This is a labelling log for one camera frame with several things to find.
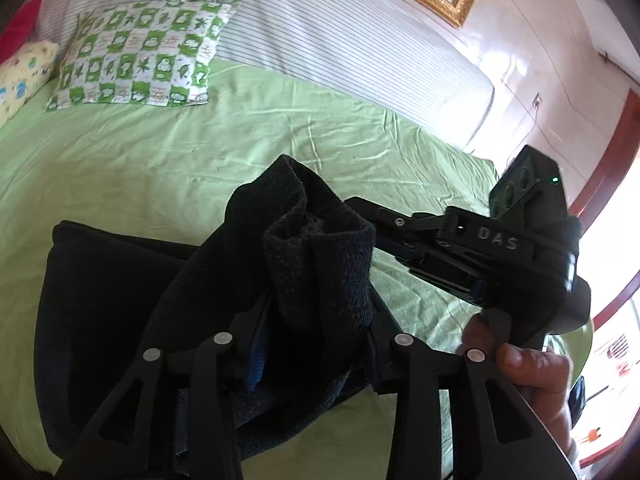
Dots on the wall socket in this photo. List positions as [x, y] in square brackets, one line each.
[537, 101]

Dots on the green frog checked pillow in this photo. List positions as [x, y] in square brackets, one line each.
[145, 55]

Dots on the black towel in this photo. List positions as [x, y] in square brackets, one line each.
[125, 285]

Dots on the red fluffy pillow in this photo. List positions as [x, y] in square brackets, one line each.
[20, 25]

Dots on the yellow cartoon print pillow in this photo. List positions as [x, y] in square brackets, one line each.
[22, 75]

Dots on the small orange object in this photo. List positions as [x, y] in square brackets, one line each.
[591, 435]

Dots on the person's right hand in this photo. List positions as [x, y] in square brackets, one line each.
[535, 372]

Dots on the red wooden door frame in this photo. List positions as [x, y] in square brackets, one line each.
[615, 150]

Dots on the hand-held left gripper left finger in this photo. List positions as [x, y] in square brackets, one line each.
[256, 360]

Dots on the green bed sheet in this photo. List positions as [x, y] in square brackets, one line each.
[225, 145]

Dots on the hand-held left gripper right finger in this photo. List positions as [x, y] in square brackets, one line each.
[385, 365]

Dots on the white striped bolster headboard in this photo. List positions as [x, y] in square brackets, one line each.
[325, 25]

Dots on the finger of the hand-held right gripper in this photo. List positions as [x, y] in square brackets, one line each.
[395, 219]
[425, 260]

